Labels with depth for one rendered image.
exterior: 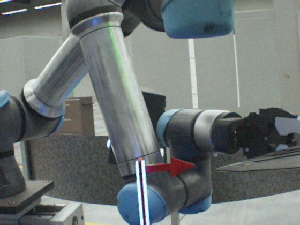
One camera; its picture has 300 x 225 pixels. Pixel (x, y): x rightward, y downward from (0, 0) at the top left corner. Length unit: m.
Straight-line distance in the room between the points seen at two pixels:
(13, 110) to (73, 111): 6.30
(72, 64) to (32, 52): 9.53
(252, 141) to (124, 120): 0.20
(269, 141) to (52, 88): 0.53
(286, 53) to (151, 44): 2.81
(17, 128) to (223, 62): 5.82
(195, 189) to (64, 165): 1.95
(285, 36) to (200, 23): 4.45
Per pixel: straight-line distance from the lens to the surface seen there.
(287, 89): 4.89
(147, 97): 1.10
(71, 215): 1.02
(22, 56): 10.23
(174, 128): 0.82
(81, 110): 7.32
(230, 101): 6.75
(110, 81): 0.74
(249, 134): 0.71
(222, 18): 0.45
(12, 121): 1.05
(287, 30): 4.89
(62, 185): 2.76
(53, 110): 1.08
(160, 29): 0.61
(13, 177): 1.04
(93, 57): 0.76
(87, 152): 2.58
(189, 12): 0.45
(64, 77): 1.01
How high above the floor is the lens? 1.30
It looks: 6 degrees down
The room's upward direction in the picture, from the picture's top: 4 degrees counter-clockwise
